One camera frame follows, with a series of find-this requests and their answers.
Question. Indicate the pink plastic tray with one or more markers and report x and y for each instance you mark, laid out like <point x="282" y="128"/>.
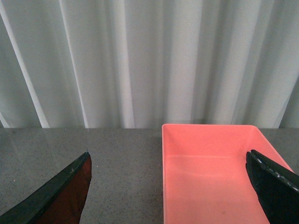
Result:
<point x="204" y="176"/>

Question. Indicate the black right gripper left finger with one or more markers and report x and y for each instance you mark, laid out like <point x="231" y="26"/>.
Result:
<point x="61" y="200"/>

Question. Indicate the white pleated curtain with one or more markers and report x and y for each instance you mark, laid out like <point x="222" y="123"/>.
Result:
<point x="144" y="63"/>

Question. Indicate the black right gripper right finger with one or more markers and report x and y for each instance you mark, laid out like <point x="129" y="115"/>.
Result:
<point x="277" y="188"/>

